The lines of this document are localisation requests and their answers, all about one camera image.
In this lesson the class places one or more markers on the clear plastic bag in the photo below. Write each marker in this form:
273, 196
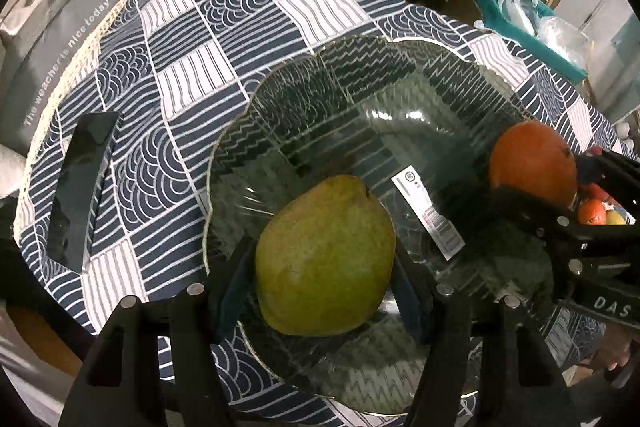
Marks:
562, 37

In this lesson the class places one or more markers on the orange with green stem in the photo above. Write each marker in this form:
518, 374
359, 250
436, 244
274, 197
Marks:
592, 212

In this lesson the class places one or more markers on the navy white patterned tablecloth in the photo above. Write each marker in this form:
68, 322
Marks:
175, 72

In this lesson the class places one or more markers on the large green pear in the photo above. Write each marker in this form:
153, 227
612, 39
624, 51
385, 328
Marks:
615, 218

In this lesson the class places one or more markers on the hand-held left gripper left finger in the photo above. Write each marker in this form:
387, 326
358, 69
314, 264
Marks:
231, 302

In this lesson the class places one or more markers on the black smartphone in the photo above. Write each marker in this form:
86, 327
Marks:
80, 187

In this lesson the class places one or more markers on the grey bag with white lettering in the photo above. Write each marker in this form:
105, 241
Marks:
65, 37

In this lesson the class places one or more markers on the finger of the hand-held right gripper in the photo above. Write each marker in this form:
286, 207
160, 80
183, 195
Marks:
615, 177
525, 209

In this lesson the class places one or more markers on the person's right hand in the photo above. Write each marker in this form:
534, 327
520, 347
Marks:
620, 357

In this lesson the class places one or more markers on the clear glass plate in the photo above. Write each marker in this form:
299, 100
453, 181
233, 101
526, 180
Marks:
325, 117

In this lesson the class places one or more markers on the white barcode sticker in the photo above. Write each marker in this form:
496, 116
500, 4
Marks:
427, 217

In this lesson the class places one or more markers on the white cabinet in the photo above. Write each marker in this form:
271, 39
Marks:
605, 7

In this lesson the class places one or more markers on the small yellow-green pear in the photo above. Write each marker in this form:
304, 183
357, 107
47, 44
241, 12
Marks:
325, 257

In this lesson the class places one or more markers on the teal box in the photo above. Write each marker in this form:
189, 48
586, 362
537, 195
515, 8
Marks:
495, 7

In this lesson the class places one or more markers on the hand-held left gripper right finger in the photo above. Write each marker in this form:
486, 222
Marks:
407, 297

